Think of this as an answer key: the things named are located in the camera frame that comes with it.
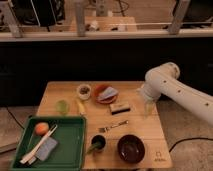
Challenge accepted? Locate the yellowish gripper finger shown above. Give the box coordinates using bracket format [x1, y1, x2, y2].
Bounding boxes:
[144, 101, 155, 117]

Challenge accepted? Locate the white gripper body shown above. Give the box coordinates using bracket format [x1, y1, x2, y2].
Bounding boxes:
[138, 83, 160, 103]

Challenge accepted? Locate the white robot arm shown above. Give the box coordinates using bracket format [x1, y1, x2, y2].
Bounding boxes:
[139, 62, 213, 126]

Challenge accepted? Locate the dark purple bowl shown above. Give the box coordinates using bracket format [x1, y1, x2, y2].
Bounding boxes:
[117, 134, 145, 164]

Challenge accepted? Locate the small white bowl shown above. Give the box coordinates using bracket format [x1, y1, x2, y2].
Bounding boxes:
[77, 84, 91, 100]

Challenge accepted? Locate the grey blue cloth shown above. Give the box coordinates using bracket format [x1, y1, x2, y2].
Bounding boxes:
[97, 86, 118, 104]

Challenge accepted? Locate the orange plate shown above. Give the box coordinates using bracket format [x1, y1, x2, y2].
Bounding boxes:
[92, 84, 118, 104]

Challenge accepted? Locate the silver fork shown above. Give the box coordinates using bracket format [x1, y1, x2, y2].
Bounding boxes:
[98, 120, 129, 133]

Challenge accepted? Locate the dark green cup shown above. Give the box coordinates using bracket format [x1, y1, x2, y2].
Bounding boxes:
[91, 135, 106, 151]

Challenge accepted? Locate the yellow banana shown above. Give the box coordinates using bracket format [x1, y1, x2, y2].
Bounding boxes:
[76, 99, 86, 115]

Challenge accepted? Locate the green plastic tray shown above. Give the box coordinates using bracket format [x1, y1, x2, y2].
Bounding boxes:
[10, 116, 86, 171]

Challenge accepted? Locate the light green small cup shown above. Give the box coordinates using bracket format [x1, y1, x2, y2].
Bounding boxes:
[56, 100, 69, 115]

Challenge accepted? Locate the grey blue sponge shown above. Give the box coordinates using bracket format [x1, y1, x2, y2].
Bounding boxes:
[35, 137, 58, 161]

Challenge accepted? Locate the orange fruit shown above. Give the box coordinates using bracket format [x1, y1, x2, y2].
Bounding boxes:
[34, 122, 49, 136]

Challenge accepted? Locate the black cable on floor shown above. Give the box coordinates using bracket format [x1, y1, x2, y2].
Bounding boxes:
[168, 136, 213, 153]

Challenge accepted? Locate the metal railing frame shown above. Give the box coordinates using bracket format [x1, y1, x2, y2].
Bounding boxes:
[0, 0, 213, 42]

